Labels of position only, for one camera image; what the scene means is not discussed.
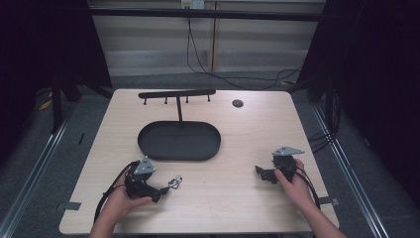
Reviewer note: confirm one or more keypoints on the white wall socket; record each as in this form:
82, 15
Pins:
193, 4

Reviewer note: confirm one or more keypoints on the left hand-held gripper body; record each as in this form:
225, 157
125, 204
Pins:
140, 185

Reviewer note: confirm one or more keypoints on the person's right hand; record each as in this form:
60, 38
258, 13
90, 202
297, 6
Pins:
297, 191

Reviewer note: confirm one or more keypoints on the person's left hand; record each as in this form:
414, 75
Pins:
120, 201

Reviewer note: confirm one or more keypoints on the dark curtain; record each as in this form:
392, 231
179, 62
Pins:
39, 43
373, 66

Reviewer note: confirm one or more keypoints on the black hook stand with tray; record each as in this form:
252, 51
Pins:
180, 142

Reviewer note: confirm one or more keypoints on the grey tape strip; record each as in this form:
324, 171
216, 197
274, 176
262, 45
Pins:
329, 200
68, 206

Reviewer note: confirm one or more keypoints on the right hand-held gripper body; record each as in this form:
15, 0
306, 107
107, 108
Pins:
284, 163

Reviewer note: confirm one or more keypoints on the yellow floor tape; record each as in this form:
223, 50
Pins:
45, 104

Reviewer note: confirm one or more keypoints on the black metal stand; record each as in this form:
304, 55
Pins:
56, 105

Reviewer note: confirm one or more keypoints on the metal floor rail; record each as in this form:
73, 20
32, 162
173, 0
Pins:
353, 178
29, 175

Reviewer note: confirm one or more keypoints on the round black table grommet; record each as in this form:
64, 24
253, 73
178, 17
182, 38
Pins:
237, 103

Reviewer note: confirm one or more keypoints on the black horizontal bar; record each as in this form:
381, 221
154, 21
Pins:
204, 14

